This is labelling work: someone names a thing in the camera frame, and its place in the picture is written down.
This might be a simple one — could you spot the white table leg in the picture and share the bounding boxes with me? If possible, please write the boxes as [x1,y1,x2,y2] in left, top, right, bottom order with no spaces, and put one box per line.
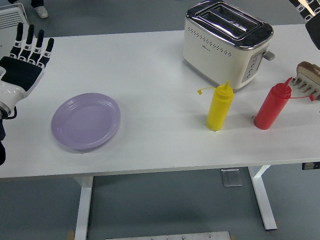
[247,165,278,231]
[73,176,94,240]

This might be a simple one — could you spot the metal toast rack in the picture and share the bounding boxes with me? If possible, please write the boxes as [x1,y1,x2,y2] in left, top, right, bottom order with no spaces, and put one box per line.
[292,72,320,101]

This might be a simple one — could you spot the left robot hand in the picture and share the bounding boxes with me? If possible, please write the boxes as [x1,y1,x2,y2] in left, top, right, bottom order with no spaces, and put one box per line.
[0,22,55,112]

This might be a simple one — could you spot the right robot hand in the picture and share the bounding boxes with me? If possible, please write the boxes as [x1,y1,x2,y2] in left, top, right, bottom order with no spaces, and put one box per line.
[289,0,320,50]

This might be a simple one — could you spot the yellow squeeze bottle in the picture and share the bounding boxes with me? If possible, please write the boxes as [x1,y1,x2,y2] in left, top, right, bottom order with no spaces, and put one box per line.
[197,80,235,131]

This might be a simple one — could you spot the long metal base plate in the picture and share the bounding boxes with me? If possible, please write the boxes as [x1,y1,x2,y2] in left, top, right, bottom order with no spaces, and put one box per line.
[104,231,232,240]

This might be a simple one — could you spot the red squeeze bottle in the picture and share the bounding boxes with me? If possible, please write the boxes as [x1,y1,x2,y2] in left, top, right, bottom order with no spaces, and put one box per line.
[253,76,316,130]

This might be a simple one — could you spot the white heater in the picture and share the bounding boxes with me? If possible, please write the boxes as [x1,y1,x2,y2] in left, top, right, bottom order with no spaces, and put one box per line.
[0,0,29,60]

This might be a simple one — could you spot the cream and chrome toaster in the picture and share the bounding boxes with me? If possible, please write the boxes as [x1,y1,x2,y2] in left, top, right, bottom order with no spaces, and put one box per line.
[182,0,276,91]

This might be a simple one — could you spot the bread slice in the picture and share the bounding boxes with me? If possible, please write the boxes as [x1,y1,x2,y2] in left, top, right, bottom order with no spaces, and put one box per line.
[296,61,320,82]

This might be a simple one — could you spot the small metal floor plate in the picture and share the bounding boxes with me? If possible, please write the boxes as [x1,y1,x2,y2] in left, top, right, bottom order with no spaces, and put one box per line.
[220,169,243,187]

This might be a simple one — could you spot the person's white shoe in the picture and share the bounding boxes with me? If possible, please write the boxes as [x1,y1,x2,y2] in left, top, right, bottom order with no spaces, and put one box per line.
[34,6,49,19]

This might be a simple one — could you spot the black table control box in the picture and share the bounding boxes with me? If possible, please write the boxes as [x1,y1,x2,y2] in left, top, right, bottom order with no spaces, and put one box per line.
[301,161,320,171]

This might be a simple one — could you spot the purple plate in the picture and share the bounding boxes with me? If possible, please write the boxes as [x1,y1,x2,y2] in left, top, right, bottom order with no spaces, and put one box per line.
[51,92,122,151]

